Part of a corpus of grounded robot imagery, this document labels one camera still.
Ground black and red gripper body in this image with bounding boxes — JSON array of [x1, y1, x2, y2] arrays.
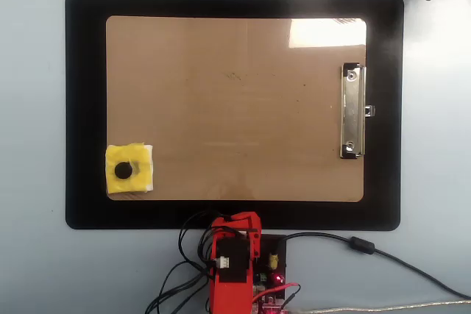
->
[[209, 235, 252, 285]]

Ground black power cable with ferrite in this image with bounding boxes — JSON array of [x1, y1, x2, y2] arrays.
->
[[284, 231, 471, 301]]

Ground yellow sponge with black knob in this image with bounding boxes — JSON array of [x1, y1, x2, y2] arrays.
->
[[105, 140, 155, 195]]

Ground black servo cables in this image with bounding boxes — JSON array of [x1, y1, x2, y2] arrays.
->
[[144, 210, 224, 314]]

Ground silver braided USB cable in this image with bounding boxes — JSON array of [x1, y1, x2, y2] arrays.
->
[[288, 301, 471, 314]]

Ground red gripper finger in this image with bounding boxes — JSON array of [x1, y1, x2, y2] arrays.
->
[[209, 217, 247, 246], [230, 211, 263, 261]]

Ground black rectangular mat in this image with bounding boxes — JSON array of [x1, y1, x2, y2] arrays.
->
[[65, 0, 405, 231]]

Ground black robot base with board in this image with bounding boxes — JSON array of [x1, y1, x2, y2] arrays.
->
[[253, 233, 288, 314]]

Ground metal clipboard clip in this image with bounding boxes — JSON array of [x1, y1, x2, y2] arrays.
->
[[339, 63, 376, 160]]

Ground brown clipboard board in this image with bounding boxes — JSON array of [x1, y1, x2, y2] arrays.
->
[[105, 15, 368, 204]]

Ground red wire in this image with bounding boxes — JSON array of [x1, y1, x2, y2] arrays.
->
[[252, 281, 301, 310]]

